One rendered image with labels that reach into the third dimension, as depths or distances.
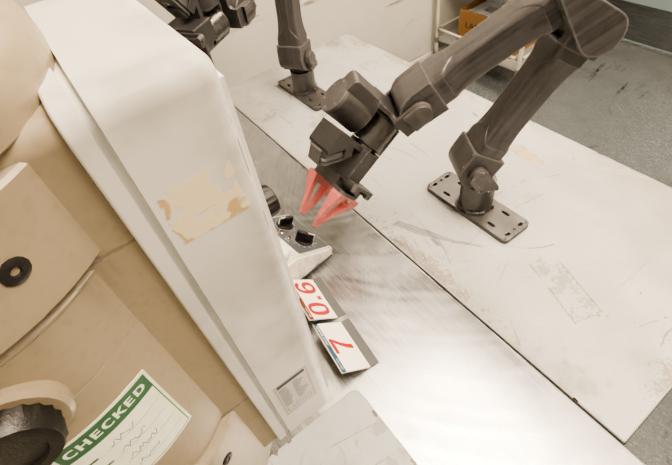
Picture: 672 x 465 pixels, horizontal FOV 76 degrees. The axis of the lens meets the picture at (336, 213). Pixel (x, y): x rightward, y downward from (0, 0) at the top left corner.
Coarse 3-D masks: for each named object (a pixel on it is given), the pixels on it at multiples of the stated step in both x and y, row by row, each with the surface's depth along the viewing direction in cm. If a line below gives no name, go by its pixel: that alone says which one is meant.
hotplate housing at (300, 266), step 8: (280, 240) 76; (320, 248) 77; (328, 248) 79; (296, 256) 73; (304, 256) 74; (312, 256) 76; (320, 256) 77; (328, 256) 79; (288, 264) 72; (296, 264) 73; (304, 264) 75; (312, 264) 77; (320, 264) 79; (296, 272) 74; (304, 272) 76
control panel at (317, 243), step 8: (280, 216) 84; (296, 224) 82; (280, 232) 78; (288, 232) 79; (296, 232) 80; (288, 240) 77; (320, 240) 80; (296, 248) 75; (304, 248) 76; (312, 248) 76
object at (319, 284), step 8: (296, 280) 75; (304, 280) 76; (312, 280) 77; (320, 280) 77; (320, 288) 76; (328, 296) 74; (328, 304) 73; (336, 304) 73; (304, 312) 69; (336, 312) 72; (344, 312) 72; (312, 320) 68; (320, 320) 71; (328, 320) 71
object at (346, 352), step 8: (320, 328) 67; (328, 328) 68; (336, 328) 69; (328, 336) 66; (336, 336) 67; (344, 336) 68; (336, 344) 66; (344, 344) 66; (352, 344) 67; (336, 352) 64; (344, 352) 65; (352, 352) 66; (344, 360) 63; (352, 360) 64; (360, 360) 65; (352, 368) 63
